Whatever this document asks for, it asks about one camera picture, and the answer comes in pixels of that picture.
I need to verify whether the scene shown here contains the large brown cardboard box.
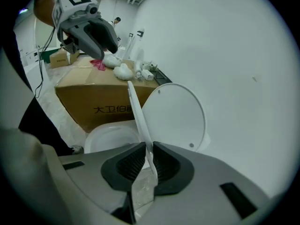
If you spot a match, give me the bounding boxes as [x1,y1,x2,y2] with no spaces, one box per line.
[54,56,163,134]

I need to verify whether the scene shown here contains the pink cloth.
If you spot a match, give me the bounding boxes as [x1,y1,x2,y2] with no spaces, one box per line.
[90,58,107,72]

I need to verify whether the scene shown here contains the white toilet seat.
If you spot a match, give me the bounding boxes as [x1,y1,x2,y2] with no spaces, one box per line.
[127,80,159,187]

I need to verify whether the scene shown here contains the crumpled white cloth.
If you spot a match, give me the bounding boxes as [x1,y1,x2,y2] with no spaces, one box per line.
[142,60,160,71]

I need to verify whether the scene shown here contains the black plastic tray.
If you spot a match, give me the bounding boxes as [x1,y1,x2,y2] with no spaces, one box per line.
[153,67,173,86]

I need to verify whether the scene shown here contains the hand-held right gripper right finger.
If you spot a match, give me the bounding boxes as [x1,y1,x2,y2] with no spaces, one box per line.
[138,141,270,225]

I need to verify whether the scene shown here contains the white round toilet lid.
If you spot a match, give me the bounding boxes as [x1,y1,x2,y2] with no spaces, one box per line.
[142,82,211,153]

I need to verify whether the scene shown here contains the person's left forearm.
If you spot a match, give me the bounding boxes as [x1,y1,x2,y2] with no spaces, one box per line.
[33,0,59,28]

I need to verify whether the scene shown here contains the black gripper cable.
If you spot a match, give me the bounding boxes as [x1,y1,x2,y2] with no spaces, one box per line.
[34,27,57,99]

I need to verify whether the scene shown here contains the white toilet with tank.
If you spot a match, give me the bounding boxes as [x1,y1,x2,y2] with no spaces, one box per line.
[83,122,146,155]

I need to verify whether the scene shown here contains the person's shoe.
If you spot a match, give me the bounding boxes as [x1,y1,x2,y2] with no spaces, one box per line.
[69,144,85,155]

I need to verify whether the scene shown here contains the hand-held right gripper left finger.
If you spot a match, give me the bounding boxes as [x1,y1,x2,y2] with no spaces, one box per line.
[58,142,147,224]

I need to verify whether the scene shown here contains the person's black clothing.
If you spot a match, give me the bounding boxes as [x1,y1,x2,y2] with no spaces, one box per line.
[0,29,76,157]

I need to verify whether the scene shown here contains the small brown cardboard box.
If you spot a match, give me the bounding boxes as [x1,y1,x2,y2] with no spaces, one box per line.
[49,48,81,69]

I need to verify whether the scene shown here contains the small white box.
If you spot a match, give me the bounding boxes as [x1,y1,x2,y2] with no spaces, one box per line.
[142,69,156,81]

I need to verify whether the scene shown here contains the white cabinet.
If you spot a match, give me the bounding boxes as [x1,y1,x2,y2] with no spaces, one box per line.
[22,61,52,98]

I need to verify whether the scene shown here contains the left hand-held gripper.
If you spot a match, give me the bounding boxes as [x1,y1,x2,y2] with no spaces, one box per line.
[52,0,120,60]

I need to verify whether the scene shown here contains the white sealant tube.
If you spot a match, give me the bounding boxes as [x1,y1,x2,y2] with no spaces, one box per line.
[133,60,144,80]

